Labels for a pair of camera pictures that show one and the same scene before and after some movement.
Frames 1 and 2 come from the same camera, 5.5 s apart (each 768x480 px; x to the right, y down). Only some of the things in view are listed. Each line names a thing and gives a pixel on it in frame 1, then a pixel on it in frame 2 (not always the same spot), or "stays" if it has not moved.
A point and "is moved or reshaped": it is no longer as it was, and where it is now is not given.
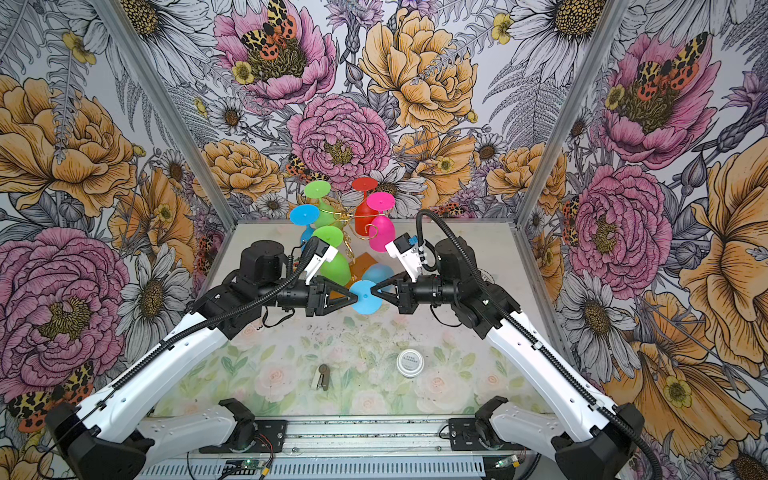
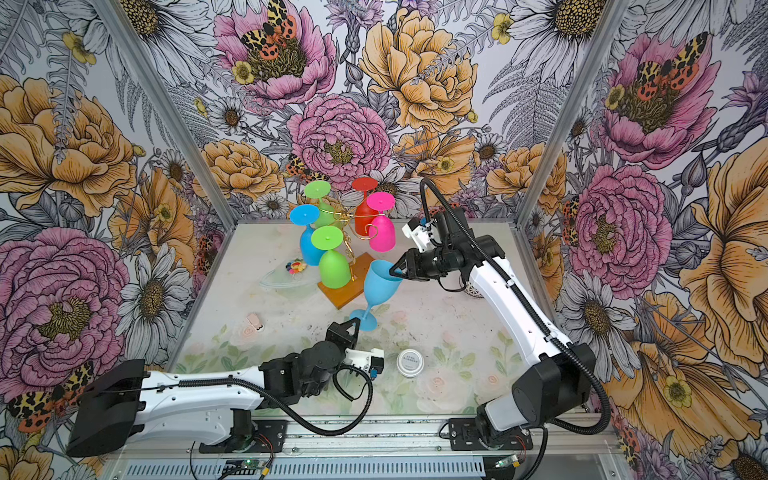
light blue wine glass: (368, 303) is moved or reshaped
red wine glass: (364, 213) stays
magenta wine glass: (382, 229) stays
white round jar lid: (410, 363) stays
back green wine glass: (317, 189) stays
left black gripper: (320, 297) -> (339, 332)
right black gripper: (404, 298) -> (413, 266)
